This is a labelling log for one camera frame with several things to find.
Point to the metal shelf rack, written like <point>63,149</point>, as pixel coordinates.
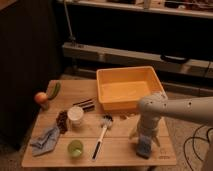
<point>155,32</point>

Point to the brown grape bunch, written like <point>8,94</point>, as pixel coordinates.
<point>61,121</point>

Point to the green cucumber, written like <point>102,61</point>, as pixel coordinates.
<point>55,91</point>

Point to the green plastic cup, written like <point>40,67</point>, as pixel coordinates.
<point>75,148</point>

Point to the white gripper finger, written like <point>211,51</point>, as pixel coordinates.
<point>156,140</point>
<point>134,133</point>

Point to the blue sponge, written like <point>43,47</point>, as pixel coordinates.
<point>144,147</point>

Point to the orange fruit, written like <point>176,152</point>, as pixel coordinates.
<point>41,98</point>

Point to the small brown crumbs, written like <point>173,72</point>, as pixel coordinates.
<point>124,117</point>

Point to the blue-grey cloth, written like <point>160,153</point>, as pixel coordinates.
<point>46,142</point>

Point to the white paper cup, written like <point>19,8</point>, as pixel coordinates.
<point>75,115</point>

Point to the orange plastic bin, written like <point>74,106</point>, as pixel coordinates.
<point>121,88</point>

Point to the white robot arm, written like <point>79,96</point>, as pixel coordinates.
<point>153,107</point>

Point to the white dish brush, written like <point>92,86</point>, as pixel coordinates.
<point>107,121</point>

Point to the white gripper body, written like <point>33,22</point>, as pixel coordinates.
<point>148,126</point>

